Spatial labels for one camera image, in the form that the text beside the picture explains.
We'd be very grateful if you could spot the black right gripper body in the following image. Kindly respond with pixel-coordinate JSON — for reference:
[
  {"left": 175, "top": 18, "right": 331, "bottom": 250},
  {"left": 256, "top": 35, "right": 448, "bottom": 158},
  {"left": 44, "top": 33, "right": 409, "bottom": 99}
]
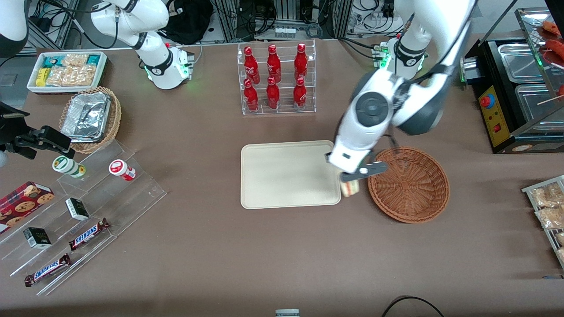
[{"left": 0, "top": 102, "right": 30, "bottom": 146}]

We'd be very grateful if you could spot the triangular sandwich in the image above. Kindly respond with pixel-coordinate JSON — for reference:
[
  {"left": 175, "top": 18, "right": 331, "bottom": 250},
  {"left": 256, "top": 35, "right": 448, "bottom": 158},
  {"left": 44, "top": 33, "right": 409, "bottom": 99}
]
[{"left": 340, "top": 180, "right": 360, "bottom": 198}]

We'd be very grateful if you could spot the aluminium foil tray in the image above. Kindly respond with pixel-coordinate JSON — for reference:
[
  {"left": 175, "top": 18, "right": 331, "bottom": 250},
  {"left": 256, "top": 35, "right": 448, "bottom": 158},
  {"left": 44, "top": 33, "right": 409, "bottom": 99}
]
[{"left": 60, "top": 92, "right": 112, "bottom": 144}]

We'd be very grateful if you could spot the beige plastic tray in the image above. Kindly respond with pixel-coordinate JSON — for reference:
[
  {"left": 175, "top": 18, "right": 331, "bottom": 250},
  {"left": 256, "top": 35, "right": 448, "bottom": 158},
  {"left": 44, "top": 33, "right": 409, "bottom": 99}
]
[{"left": 240, "top": 140, "right": 342, "bottom": 210}]

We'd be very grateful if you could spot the light oval wicker basket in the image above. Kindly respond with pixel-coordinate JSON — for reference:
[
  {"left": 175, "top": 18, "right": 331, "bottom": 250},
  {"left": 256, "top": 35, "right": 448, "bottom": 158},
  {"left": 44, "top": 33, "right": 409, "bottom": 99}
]
[{"left": 59, "top": 86, "right": 122, "bottom": 154}]

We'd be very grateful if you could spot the brown round wicker basket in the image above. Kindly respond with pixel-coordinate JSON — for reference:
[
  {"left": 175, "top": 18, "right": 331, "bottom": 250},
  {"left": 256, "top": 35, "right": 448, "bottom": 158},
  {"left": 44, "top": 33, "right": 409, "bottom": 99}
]
[{"left": 367, "top": 146, "right": 450, "bottom": 224}]

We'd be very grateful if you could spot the green lid cup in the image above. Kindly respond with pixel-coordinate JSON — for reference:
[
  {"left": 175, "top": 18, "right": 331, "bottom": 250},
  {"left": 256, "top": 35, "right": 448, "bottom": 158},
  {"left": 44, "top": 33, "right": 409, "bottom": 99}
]
[{"left": 52, "top": 155, "right": 87, "bottom": 179}]

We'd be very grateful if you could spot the white rectangular snack bin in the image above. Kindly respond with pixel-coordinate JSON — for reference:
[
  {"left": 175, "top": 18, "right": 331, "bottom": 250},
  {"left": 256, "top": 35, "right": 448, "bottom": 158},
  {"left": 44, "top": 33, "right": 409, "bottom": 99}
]
[{"left": 26, "top": 51, "right": 109, "bottom": 94}]

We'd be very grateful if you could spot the red cookie box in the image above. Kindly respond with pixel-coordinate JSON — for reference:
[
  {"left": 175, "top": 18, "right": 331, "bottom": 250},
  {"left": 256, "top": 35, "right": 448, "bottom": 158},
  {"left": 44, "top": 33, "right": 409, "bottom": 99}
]
[{"left": 0, "top": 181, "right": 56, "bottom": 234}]

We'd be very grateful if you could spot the large clear snack bag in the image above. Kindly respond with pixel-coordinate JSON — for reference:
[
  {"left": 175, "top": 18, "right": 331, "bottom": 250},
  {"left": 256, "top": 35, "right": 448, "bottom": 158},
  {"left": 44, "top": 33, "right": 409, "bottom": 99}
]
[{"left": 46, "top": 65, "right": 96, "bottom": 87}]

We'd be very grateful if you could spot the small black carton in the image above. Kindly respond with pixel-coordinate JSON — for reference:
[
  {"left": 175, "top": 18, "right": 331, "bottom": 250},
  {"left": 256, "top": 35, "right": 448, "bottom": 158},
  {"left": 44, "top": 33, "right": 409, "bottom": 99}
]
[
  {"left": 65, "top": 197, "right": 90, "bottom": 221},
  {"left": 23, "top": 227, "right": 52, "bottom": 250}
]

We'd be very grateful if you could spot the red lid cup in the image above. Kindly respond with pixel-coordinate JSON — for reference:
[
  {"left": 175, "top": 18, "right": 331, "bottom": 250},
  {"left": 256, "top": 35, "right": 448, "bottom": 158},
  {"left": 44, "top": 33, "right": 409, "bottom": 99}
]
[{"left": 108, "top": 159, "right": 137, "bottom": 182}]

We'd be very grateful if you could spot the red cola bottle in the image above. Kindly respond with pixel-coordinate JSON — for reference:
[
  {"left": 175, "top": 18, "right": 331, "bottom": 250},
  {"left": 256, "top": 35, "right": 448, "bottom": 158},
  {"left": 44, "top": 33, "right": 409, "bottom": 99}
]
[
  {"left": 293, "top": 77, "right": 308, "bottom": 111},
  {"left": 243, "top": 46, "right": 261, "bottom": 85},
  {"left": 294, "top": 43, "right": 308, "bottom": 80},
  {"left": 266, "top": 77, "right": 281, "bottom": 110},
  {"left": 266, "top": 44, "right": 282, "bottom": 84},
  {"left": 243, "top": 78, "right": 260, "bottom": 112}
]

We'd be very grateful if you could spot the clear acrylic bottle rack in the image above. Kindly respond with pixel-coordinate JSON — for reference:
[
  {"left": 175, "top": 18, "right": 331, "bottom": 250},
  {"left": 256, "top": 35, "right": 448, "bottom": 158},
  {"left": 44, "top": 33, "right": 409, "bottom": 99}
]
[{"left": 237, "top": 39, "right": 317, "bottom": 116}]

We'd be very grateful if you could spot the small clear snack bag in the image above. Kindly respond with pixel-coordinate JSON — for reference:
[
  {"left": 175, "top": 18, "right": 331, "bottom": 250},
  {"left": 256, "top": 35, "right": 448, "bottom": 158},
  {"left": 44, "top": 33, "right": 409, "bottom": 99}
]
[{"left": 61, "top": 53, "right": 89, "bottom": 68}]

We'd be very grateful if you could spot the clear acrylic stepped display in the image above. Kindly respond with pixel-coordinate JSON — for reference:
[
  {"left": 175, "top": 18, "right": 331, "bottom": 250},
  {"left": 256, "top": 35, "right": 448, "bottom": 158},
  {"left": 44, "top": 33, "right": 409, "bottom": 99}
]
[{"left": 0, "top": 140, "right": 167, "bottom": 297}]

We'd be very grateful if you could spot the brown Snickers bar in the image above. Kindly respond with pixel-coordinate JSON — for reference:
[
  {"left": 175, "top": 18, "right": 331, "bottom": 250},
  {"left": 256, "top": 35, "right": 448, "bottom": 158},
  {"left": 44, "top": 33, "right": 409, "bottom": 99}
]
[
  {"left": 24, "top": 253, "right": 72, "bottom": 288},
  {"left": 68, "top": 217, "right": 111, "bottom": 251}
]

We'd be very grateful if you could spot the black food warmer machine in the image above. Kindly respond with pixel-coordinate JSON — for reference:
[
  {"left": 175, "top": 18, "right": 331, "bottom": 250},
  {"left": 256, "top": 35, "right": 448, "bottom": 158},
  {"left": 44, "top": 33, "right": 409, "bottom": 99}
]
[{"left": 459, "top": 7, "right": 564, "bottom": 155}]

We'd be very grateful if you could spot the black bag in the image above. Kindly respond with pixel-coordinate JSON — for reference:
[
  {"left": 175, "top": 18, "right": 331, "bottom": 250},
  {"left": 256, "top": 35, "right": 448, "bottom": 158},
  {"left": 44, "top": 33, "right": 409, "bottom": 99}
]
[{"left": 160, "top": 0, "right": 215, "bottom": 45}]

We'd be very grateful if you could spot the steel warmer pan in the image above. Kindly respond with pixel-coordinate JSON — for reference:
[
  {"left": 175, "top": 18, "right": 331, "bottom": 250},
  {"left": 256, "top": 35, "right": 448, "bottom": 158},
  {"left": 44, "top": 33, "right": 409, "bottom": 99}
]
[
  {"left": 497, "top": 42, "right": 547, "bottom": 84},
  {"left": 514, "top": 83, "right": 564, "bottom": 125}
]

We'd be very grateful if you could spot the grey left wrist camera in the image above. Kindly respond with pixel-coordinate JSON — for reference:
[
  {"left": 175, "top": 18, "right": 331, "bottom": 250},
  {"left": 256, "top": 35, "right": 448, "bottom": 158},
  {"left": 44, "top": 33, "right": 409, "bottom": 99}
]
[{"left": 340, "top": 161, "right": 390, "bottom": 183}]

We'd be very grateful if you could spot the aluminium frame rack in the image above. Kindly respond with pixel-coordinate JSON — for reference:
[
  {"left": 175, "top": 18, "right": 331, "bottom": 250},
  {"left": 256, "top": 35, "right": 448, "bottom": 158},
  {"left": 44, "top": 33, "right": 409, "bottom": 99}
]
[{"left": 211, "top": 0, "right": 354, "bottom": 41}]

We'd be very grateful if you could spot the black table cable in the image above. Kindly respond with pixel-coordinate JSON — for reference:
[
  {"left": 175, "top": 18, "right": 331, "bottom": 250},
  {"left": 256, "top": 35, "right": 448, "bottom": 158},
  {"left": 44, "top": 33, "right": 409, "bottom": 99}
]
[{"left": 381, "top": 295, "right": 446, "bottom": 317}]

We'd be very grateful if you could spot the grey wire rack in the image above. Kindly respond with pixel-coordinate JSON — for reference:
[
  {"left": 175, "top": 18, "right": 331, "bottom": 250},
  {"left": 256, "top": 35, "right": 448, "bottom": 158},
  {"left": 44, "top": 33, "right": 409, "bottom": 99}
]
[{"left": 521, "top": 175, "right": 564, "bottom": 269}]

